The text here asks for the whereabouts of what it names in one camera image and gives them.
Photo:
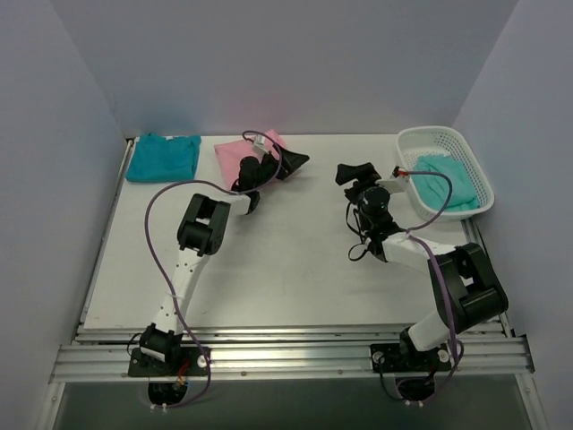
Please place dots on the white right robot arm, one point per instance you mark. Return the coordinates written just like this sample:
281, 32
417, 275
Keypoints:
465, 287

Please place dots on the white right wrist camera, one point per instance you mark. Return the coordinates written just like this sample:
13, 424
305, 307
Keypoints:
396, 182

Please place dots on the teal folded t-shirt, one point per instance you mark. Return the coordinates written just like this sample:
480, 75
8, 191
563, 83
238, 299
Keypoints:
158, 159

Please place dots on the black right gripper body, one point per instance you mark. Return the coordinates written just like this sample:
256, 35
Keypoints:
361, 183

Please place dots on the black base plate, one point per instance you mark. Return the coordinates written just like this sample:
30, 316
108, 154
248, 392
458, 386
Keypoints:
392, 358
189, 361

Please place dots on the white perforated plastic basket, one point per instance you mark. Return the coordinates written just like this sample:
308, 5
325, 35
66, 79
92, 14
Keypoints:
413, 143

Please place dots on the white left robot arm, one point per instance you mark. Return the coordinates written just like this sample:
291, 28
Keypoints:
199, 236

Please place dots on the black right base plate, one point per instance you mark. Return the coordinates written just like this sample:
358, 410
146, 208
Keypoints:
392, 358

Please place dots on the mint green t-shirt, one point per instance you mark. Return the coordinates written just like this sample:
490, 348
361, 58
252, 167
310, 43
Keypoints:
433, 190

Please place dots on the pink t-shirt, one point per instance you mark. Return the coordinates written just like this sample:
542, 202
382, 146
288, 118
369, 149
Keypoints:
230, 155

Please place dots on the aluminium rail frame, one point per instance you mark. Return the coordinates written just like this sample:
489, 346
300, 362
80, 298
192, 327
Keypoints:
250, 354

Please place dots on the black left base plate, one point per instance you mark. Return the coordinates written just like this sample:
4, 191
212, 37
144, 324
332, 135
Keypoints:
189, 361

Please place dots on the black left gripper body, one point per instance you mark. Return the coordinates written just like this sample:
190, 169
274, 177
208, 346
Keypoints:
277, 162

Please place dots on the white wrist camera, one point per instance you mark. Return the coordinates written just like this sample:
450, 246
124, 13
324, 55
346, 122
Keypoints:
258, 143
396, 182

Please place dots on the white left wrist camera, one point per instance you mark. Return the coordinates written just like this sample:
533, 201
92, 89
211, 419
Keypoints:
258, 143

